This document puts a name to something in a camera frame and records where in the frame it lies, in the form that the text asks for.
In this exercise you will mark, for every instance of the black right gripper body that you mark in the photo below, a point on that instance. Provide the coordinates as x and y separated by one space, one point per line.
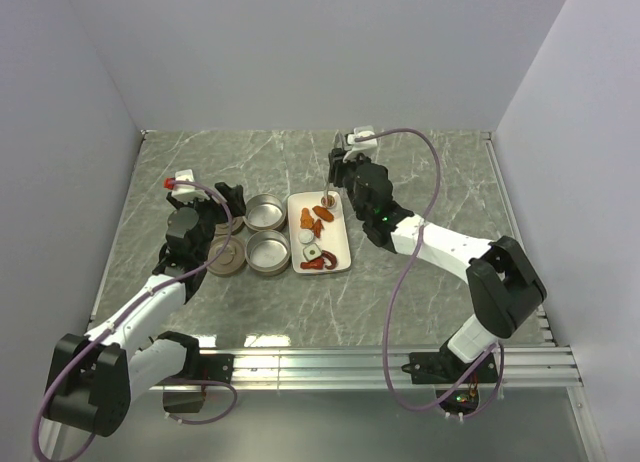
342 172

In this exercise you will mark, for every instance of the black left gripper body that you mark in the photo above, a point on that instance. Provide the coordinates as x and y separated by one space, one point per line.
209 211

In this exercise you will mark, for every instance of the brown round food piece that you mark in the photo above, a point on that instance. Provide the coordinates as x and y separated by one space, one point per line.
328 201

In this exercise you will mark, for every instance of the metal tongs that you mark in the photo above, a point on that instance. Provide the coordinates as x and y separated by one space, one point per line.
335 156

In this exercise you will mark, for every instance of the orange fried food piece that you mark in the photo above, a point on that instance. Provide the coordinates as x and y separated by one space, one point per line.
323 213

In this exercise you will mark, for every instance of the orange triangular food piece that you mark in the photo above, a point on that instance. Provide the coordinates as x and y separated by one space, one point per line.
317 228

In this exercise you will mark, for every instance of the white round food piece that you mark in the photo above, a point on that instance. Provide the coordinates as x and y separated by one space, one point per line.
306 236

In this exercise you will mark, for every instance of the sushi roll piece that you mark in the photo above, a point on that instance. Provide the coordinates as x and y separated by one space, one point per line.
311 252

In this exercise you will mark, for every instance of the red sausage piece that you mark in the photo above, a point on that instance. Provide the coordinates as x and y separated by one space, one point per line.
315 264

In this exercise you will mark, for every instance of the red curved sausage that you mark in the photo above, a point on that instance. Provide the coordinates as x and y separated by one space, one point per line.
330 260

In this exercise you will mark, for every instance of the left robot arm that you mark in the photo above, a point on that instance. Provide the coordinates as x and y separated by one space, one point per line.
94 377

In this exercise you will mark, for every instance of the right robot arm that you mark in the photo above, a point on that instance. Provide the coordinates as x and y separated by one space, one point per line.
504 287

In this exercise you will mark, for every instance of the far metal lunch tin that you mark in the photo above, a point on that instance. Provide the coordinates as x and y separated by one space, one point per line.
265 212

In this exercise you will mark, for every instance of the metal lunch tin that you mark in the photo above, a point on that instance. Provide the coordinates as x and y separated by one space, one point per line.
268 253
265 212

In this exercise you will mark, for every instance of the near metal lunch tin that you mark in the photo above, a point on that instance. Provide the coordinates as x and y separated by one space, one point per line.
268 253

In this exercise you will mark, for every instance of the far brown tin lid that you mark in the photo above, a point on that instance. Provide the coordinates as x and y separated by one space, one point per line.
232 228

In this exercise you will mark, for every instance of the brown tin lid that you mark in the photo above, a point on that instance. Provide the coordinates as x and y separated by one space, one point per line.
232 258
232 228

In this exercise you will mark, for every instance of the near brown tin lid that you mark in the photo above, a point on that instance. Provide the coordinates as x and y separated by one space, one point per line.
232 258

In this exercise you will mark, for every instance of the white rectangular plate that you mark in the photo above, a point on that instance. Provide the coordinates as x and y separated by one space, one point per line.
333 238

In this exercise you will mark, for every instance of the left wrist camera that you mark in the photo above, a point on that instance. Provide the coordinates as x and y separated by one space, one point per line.
181 187

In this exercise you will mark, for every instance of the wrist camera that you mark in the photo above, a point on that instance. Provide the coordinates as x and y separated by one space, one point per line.
359 138
181 187

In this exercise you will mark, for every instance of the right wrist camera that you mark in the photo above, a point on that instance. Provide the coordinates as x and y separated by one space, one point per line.
359 138

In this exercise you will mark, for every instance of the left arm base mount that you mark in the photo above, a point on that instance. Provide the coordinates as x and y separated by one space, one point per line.
204 371

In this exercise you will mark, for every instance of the side aluminium rail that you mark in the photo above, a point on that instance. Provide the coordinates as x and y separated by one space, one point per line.
540 313

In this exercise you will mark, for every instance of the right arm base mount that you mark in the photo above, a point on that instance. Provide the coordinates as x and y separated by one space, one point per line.
472 395

